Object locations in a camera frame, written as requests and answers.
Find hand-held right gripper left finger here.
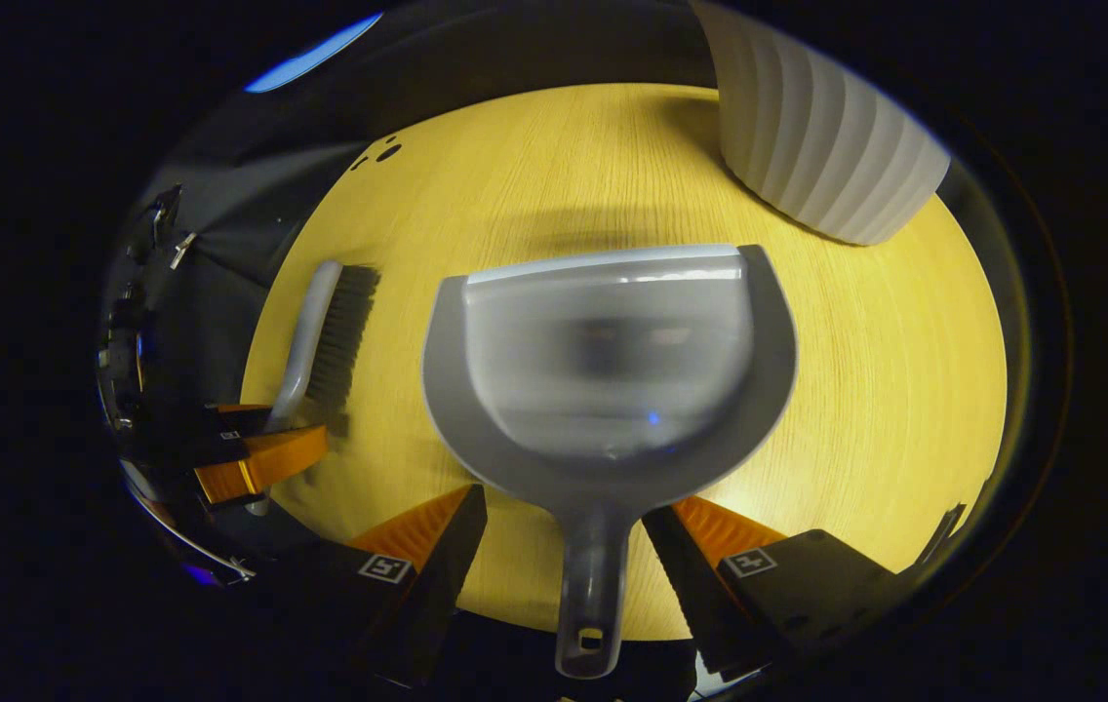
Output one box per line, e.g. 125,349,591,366
252,484,489,688

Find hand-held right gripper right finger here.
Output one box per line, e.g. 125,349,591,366
642,495,916,683

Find small grey broom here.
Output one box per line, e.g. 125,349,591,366
247,259,381,518

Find grey dustpan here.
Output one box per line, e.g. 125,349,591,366
420,244,799,681

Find wooden desktop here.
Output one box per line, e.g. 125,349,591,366
240,83,1009,643

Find black backdrop cloth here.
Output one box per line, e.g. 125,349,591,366
96,0,1038,586

